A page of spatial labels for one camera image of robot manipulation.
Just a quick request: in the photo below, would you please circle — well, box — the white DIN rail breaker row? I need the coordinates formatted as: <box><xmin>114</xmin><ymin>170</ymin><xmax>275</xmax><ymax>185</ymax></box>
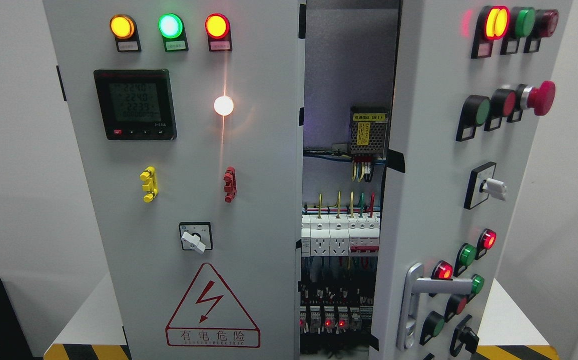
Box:
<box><xmin>300</xmin><ymin>212</ymin><xmax>381</xmax><ymax>257</ymax></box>

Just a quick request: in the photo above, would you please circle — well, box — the white rotary selector switch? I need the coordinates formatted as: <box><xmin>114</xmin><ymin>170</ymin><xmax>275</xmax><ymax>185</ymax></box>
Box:
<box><xmin>179</xmin><ymin>222</ymin><xmax>213</xmax><ymax>255</ymax></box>

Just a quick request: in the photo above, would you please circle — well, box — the yellow indicator lamp left door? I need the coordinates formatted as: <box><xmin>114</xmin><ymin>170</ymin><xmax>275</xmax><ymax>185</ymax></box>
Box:
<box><xmin>110</xmin><ymin>14</ymin><xmax>142</xmax><ymax>53</ymax></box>

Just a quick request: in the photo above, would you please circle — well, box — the green indicator lamp left door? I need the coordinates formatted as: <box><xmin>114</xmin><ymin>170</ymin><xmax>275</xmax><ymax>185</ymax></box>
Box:
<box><xmin>158</xmin><ymin>13</ymin><xmax>188</xmax><ymax>52</ymax></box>

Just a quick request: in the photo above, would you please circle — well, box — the red indicator lamp left door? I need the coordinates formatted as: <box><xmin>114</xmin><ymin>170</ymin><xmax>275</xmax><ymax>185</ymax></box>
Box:
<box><xmin>205</xmin><ymin>13</ymin><xmax>233</xmax><ymax>51</ymax></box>

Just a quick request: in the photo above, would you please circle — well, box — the red terminal post pair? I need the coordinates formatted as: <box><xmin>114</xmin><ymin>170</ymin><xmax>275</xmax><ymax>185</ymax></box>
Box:
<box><xmin>223</xmin><ymin>166</ymin><xmax>238</xmax><ymax>203</ymax></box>

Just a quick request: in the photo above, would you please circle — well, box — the black digital power meter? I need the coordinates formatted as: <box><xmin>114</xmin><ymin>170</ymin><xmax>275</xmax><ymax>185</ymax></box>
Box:
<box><xmin>94</xmin><ymin>69</ymin><xmax>177</xmax><ymax>141</ymax></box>

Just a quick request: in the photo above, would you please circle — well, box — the lower relay and breaker row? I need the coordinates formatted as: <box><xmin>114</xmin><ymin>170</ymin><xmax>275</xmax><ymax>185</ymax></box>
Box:
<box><xmin>298</xmin><ymin>283</ymin><xmax>375</xmax><ymax>335</ymax></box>

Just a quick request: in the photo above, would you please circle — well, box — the yellow terminal post pair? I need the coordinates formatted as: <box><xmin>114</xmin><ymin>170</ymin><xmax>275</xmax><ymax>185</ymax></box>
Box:
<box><xmin>139</xmin><ymin>166</ymin><xmax>159</xmax><ymax>203</ymax></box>

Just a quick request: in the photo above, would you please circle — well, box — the red electrical hazard warning sticker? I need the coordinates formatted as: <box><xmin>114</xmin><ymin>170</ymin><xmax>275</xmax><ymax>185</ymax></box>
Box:
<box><xmin>166</xmin><ymin>262</ymin><xmax>260</xmax><ymax>348</ymax></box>

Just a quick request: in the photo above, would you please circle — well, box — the grey cabinet door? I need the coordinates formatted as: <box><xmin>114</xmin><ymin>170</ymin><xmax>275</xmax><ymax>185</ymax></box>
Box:
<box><xmin>369</xmin><ymin>0</ymin><xmax>571</xmax><ymax>360</ymax></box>
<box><xmin>44</xmin><ymin>0</ymin><xmax>304</xmax><ymax>360</ymax></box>

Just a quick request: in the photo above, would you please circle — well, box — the white glowing indicator lamp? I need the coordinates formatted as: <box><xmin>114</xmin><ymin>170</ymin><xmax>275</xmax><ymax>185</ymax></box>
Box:
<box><xmin>213</xmin><ymin>95</ymin><xmax>234</xmax><ymax>117</ymax></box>

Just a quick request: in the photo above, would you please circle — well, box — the metal mesh power supply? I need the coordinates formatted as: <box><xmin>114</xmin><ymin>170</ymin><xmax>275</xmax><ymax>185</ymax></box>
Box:
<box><xmin>348</xmin><ymin>105</ymin><xmax>389</xmax><ymax>156</ymax></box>

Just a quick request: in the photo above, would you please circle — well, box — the silver door lever handle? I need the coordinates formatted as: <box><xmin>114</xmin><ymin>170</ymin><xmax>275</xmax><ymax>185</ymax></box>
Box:
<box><xmin>396</xmin><ymin>262</ymin><xmax>473</xmax><ymax>351</ymax></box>

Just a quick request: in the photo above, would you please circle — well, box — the red mushroom emergency stop button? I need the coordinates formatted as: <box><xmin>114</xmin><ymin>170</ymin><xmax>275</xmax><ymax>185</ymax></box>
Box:
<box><xmin>506</xmin><ymin>80</ymin><xmax>556</xmax><ymax>123</ymax></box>

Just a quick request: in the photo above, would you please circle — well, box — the white rotary switch right door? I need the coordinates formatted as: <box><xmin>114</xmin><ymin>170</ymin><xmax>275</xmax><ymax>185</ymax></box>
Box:
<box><xmin>463</xmin><ymin>161</ymin><xmax>507</xmax><ymax>210</ymax></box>

